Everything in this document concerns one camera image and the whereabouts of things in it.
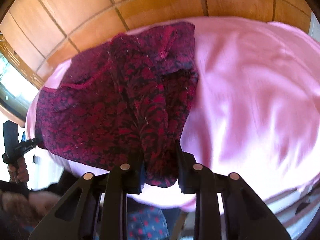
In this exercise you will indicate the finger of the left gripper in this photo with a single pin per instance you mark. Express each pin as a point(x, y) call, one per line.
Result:
point(31, 143)

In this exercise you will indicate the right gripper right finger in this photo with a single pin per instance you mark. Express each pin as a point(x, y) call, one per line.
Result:
point(225, 197)

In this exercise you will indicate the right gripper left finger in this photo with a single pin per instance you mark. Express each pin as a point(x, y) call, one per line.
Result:
point(95, 206)

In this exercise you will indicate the red floral knit sweater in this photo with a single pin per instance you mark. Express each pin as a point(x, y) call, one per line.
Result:
point(124, 100)

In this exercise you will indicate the blue dotted clothing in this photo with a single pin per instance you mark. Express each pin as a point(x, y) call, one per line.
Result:
point(147, 223)

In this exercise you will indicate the person's left hand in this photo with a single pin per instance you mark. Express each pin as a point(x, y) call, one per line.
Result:
point(18, 173)

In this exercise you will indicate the pink bed sheet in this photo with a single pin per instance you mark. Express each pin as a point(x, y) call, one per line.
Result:
point(255, 110)

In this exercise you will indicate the wooden wardrobe panels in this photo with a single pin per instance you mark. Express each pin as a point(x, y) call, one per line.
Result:
point(46, 32)

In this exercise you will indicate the wooden window frame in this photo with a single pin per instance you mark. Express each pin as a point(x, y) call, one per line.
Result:
point(19, 84)

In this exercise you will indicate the bed frame edge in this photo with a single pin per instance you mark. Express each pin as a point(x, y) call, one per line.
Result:
point(295, 210)

